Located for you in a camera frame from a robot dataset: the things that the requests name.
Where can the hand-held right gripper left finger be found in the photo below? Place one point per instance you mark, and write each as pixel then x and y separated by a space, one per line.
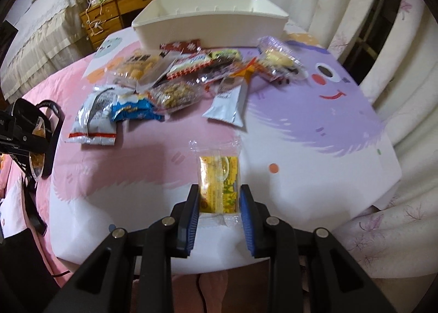
pixel 189 220

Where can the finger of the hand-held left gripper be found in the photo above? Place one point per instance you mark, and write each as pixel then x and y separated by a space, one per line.
pixel 24 140
pixel 25 109

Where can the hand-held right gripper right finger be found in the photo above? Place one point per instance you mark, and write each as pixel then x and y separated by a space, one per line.
pixel 249 224

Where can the clear orange chips packet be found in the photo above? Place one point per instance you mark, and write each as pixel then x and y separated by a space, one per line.
pixel 36 164

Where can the yellow snack packet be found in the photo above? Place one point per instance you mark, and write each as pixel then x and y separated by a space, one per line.
pixel 218 176

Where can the blue snack packet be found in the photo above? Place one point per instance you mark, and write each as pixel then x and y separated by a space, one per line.
pixel 135 109

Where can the biscuit tray packet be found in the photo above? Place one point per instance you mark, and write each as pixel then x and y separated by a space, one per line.
pixel 138 65

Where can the white silver stick packet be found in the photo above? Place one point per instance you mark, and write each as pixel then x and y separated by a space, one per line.
pixel 227 104

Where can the clear nut crisp packet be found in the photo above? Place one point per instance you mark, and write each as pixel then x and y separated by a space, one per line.
pixel 174 94

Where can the dark brownie snack packet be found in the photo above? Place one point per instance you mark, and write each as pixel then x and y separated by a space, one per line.
pixel 186 66

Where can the orange snack packet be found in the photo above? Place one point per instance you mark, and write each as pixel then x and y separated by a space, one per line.
pixel 248 68

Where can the dark red snack packet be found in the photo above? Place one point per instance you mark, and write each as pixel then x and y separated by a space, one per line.
pixel 180 47

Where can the clear yellow cake packet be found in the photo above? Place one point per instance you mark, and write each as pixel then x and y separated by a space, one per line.
pixel 279 60

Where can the green pastry packet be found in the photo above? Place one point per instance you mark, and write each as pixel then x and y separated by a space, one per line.
pixel 224 54

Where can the white plastic storage box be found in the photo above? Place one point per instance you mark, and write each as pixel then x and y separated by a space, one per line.
pixel 205 19

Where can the pink blanket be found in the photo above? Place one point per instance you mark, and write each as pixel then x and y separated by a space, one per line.
pixel 68 73

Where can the floral quilt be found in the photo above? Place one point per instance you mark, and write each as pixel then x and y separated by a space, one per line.
pixel 7 203

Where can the black handbag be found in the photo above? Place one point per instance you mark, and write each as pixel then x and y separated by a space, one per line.
pixel 36 217

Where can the white lace cover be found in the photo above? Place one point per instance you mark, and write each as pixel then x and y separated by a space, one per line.
pixel 41 25

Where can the wooden desk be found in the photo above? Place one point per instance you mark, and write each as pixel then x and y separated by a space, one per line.
pixel 126 5

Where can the white floral curtain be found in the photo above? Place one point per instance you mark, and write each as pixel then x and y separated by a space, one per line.
pixel 359 25

